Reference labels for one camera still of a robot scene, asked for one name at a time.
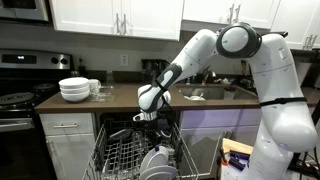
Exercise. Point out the stack of white bowls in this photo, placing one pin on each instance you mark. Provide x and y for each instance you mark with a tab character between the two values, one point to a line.
75	89

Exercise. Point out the dishwasher lower wire rack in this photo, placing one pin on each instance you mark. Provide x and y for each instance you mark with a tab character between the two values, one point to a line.
121	159

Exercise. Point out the kitchen sink basin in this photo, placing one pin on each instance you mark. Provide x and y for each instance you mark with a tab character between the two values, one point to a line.
215	92

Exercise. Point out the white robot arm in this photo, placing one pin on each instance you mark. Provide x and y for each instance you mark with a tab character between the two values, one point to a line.
286	126

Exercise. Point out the black toaster appliance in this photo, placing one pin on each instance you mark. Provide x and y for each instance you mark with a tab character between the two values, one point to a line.
154	64

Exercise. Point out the white plate rear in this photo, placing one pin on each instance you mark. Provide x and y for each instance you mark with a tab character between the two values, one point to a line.
159	173

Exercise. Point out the white plate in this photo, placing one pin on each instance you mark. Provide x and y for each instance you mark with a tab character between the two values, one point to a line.
159	173
157	156

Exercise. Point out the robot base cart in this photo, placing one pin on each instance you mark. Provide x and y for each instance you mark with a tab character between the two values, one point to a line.
233	159

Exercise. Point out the white plate front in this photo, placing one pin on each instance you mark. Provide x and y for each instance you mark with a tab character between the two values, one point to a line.
157	156

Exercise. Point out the stainless steel stove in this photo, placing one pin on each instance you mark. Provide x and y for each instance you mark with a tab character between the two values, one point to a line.
27	78

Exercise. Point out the wall power outlet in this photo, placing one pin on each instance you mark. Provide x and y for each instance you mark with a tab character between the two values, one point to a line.
123	59

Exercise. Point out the white upper cabinets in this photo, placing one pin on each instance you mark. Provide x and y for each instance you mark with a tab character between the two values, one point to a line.
165	19

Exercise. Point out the clear glass container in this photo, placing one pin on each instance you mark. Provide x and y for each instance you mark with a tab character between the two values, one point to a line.
103	94

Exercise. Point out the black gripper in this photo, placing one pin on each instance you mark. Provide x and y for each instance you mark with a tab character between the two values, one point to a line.
159	129

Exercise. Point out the white mug on counter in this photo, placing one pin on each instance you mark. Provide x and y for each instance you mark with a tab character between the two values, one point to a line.
94	85

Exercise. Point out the sink faucet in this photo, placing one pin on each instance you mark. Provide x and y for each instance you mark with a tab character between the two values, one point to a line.
207	72

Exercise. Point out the white lower cabinet drawers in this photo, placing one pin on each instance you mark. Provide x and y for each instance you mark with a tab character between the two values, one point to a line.
70	139

